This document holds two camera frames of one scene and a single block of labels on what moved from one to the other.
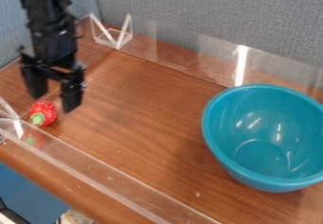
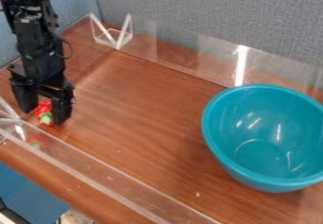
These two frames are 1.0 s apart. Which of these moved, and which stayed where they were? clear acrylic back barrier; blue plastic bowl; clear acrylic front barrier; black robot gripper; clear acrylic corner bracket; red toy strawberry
Moved: red toy strawberry; black robot gripper
Stayed: blue plastic bowl; clear acrylic back barrier; clear acrylic front barrier; clear acrylic corner bracket
